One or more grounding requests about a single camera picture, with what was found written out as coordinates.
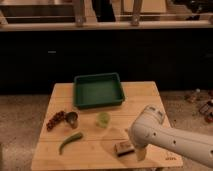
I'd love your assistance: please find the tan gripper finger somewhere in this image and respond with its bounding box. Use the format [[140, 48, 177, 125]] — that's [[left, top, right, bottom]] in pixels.
[[136, 148, 147, 161]]

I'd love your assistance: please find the whiteboard eraser block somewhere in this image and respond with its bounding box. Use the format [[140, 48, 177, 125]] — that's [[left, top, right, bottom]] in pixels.
[[114, 141, 134, 157]]

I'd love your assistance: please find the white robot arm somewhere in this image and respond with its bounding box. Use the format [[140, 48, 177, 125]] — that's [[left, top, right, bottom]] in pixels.
[[128, 105, 213, 168]]

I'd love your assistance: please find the green plastic tray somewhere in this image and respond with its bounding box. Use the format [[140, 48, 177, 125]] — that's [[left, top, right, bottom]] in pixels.
[[73, 73, 125, 109]]

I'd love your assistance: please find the light green plastic cup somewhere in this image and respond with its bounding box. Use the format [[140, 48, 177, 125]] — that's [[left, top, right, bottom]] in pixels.
[[97, 113, 110, 128]]

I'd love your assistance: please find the green okra pod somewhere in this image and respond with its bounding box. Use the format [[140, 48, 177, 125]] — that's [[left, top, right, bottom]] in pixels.
[[59, 132, 83, 155]]

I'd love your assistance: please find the wooden folding table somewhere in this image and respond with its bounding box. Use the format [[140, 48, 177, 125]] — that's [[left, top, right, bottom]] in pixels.
[[31, 82, 183, 171]]

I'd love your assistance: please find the metal measuring cup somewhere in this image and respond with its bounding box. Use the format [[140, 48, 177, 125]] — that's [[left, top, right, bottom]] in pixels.
[[65, 112, 78, 129]]

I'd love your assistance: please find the long wooden bench rail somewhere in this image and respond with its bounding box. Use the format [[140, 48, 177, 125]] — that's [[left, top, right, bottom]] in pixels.
[[0, 20, 213, 32]]

